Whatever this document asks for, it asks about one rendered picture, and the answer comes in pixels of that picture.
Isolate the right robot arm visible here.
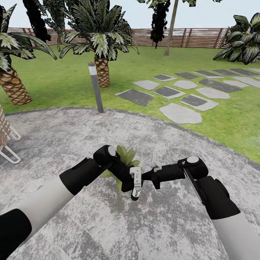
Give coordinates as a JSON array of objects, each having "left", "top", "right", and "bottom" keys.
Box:
[{"left": 141, "top": 152, "right": 260, "bottom": 260}]

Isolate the insectifuge atomizer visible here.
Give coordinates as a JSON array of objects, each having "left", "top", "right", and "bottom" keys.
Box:
[{"left": 131, "top": 189, "right": 140, "bottom": 201}]

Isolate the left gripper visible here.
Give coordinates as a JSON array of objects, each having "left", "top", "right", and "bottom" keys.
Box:
[{"left": 115, "top": 164, "right": 134, "bottom": 192}]

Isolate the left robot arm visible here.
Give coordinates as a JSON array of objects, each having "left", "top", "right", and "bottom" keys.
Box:
[{"left": 0, "top": 145, "right": 142, "bottom": 260}]

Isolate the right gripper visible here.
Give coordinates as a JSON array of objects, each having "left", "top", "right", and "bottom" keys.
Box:
[{"left": 141, "top": 164, "right": 175, "bottom": 190}]

